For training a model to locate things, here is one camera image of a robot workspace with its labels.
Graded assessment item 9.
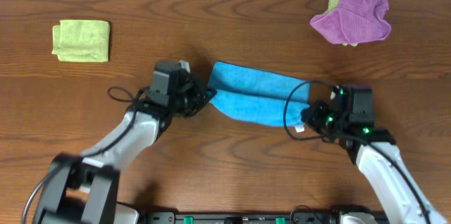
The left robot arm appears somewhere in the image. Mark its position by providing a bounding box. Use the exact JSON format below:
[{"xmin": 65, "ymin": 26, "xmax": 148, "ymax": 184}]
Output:
[{"xmin": 32, "ymin": 69, "xmax": 216, "ymax": 224}]

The right black cable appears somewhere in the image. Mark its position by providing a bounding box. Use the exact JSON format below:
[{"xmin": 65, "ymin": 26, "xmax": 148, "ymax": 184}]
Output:
[{"xmin": 283, "ymin": 80, "xmax": 433, "ymax": 224}]

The left black cable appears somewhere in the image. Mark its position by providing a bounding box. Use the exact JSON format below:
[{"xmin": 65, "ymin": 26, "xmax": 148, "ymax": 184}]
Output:
[{"xmin": 21, "ymin": 86, "xmax": 151, "ymax": 224}]

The folded green cloth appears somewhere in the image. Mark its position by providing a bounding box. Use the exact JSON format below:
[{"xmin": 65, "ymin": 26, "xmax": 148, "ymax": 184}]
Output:
[{"xmin": 51, "ymin": 20, "xmax": 110, "ymax": 63}]

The blue cloth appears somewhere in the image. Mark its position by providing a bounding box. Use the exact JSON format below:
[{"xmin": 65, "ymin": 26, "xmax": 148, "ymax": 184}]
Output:
[{"xmin": 208, "ymin": 61, "xmax": 310, "ymax": 132}]

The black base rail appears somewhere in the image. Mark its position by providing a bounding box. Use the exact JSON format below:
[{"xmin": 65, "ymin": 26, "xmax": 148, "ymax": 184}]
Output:
[{"xmin": 116, "ymin": 211, "xmax": 388, "ymax": 224}]

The crumpled green cloth under purple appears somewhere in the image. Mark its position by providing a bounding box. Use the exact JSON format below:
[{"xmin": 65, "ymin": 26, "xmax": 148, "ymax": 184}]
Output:
[{"xmin": 317, "ymin": 0, "xmax": 360, "ymax": 42}]

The black cable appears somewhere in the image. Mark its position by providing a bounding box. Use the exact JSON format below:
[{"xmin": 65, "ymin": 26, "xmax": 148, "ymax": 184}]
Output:
[
  {"xmin": 21, "ymin": 86, "xmax": 151, "ymax": 224},
  {"xmin": 283, "ymin": 80, "xmax": 433, "ymax": 224}
]

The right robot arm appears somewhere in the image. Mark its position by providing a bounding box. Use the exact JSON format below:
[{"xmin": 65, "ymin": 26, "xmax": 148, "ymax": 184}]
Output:
[{"xmin": 301, "ymin": 101, "xmax": 447, "ymax": 223}]

